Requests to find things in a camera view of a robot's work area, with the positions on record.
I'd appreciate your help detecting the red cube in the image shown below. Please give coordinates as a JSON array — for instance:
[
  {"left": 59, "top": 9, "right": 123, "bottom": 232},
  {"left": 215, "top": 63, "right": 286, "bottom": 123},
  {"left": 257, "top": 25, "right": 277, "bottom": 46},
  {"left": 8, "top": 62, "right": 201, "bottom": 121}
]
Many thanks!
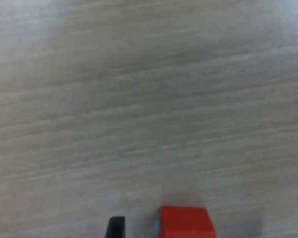
[{"left": 160, "top": 205, "right": 217, "bottom": 238}]

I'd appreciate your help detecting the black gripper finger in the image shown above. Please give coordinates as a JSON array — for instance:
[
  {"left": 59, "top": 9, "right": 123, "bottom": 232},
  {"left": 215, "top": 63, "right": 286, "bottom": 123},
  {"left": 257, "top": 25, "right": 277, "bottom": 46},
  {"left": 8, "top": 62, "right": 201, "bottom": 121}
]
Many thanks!
[{"left": 106, "top": 216, "right": 126, "bottom": 238}]

